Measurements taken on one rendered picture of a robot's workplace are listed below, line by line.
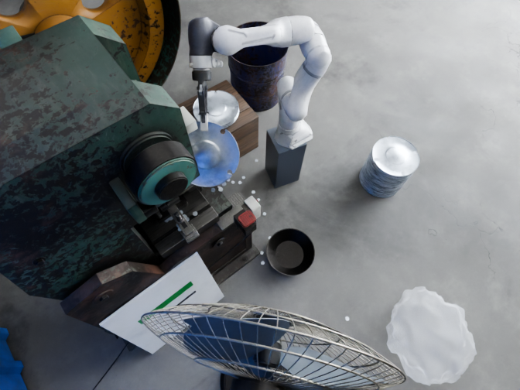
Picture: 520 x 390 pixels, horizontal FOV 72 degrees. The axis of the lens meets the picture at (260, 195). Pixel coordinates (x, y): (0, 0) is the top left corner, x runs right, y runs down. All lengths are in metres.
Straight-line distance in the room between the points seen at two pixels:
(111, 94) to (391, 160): 1.76
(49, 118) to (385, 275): 1.98
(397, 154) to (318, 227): 0.67
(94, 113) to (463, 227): 2.31
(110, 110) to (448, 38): 3.21
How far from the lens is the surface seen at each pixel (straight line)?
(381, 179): 2.36
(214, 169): 1.56
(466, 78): 3.47
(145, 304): 1.77
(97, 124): 0.93
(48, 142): 0.94
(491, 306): 2.61
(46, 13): 1.39
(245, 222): 1.52
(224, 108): 2.32
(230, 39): 1.36
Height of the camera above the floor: 2.18
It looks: 65 degrees down
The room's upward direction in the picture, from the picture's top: 1 degrees clockwise
